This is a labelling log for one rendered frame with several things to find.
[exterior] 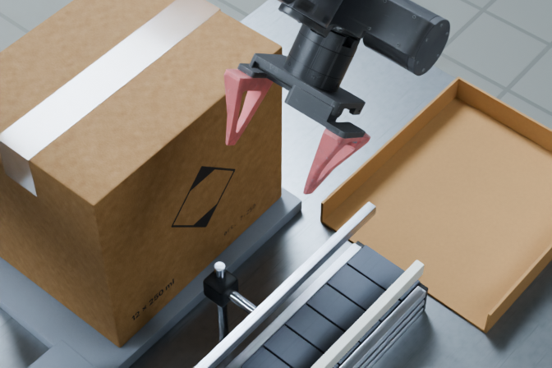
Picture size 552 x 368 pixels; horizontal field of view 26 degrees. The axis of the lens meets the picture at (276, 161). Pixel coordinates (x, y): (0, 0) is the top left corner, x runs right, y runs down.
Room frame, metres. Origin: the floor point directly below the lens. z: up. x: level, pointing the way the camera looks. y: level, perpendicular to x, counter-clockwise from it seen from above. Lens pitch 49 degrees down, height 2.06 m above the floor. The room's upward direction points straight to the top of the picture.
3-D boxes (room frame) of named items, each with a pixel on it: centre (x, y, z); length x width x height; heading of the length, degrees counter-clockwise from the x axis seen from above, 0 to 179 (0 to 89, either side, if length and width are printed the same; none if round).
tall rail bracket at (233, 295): (0.75, 0.04, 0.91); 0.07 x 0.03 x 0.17; 49
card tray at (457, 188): (0.98, -0.25, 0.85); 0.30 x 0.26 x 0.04; 139
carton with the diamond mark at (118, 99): (0.94, 0.18, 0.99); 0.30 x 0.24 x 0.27; 140
